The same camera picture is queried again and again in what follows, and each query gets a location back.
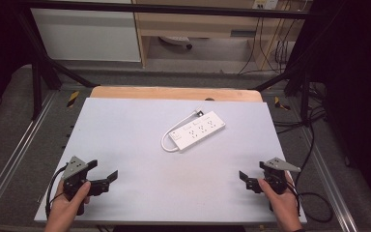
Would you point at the black curtain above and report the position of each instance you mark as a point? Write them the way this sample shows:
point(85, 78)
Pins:
point(357, 80)
point(0, 48)

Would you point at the aluminium floor rail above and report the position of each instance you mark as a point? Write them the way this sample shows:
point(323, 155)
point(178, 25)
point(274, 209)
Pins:
point(327, 174)
point(16, 151)

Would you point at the white power strip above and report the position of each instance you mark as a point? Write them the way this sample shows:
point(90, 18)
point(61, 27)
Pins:
point(199, 130)

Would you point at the person's right hand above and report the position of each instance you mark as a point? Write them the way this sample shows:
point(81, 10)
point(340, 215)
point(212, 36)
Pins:
point(283, 208)

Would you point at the power strip plug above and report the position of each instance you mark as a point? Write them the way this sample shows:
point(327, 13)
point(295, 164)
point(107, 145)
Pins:
point(200, 113)

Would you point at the light wooden desk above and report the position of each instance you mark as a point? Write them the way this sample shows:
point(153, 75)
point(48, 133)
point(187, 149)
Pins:
point(199, 24)

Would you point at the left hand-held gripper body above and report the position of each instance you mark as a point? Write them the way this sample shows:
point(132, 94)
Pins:
point(74, 169)

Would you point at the yellow black tape mark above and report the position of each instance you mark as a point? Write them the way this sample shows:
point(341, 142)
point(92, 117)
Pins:
point(72, 99)
point(280, 103)

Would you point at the white wall socket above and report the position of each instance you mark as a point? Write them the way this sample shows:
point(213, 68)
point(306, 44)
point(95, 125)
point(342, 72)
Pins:
point(264, 4)

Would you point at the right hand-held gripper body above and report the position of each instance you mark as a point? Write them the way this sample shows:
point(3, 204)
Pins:
point(275, 179)

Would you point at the black metal frame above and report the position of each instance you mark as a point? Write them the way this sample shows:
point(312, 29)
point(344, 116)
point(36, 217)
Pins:
point(174, 9)

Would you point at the white cabinet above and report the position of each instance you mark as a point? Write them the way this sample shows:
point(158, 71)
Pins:
point(87, 35)

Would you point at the white device under desk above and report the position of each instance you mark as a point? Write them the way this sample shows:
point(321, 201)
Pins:
point(176, 40)

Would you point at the person's left hand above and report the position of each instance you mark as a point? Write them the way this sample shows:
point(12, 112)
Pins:
point(65, 209)

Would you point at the white table board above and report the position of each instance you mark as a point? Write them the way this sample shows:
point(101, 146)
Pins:
point(135, 154)

